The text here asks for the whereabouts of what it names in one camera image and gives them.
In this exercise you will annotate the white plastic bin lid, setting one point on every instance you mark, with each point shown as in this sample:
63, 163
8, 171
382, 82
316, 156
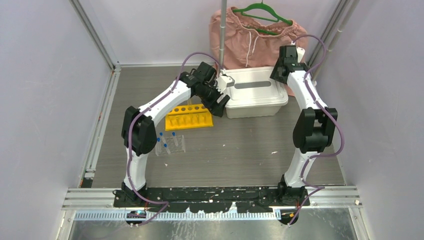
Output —
253, 87

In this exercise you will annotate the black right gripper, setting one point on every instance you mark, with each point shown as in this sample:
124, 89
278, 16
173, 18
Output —
275, 74

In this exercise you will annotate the blue capped tube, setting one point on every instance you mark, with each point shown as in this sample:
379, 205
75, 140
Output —
175, 139
161, 135
166, 148
158, 146

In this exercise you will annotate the beige plastic bin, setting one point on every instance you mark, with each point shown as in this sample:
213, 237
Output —
252, 111

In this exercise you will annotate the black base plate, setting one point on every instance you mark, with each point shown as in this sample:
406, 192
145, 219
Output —
247, 199

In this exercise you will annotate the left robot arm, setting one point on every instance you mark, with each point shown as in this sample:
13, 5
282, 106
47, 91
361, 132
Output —
139, 125

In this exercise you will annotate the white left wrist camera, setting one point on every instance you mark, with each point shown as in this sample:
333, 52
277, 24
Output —
224, 81

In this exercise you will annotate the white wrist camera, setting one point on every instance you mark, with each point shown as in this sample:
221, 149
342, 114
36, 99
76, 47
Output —
300, 52
224, 81

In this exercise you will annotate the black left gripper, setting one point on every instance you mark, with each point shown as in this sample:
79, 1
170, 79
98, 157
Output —
217, 108

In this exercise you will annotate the pink shorts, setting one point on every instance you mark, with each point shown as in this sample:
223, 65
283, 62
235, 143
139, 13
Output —
247, 42

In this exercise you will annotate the clear acrylic tube rack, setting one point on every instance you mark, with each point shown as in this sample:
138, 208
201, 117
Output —
181, 148

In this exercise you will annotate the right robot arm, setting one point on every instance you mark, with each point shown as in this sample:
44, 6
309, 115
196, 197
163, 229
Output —
314, 129

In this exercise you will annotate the yellow test tube rack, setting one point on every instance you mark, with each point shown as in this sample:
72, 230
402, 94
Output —
184, 117

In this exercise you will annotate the grey rack pole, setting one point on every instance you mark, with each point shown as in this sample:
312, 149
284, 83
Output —
223, 10

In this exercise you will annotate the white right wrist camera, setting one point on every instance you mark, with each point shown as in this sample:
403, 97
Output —
300, 52

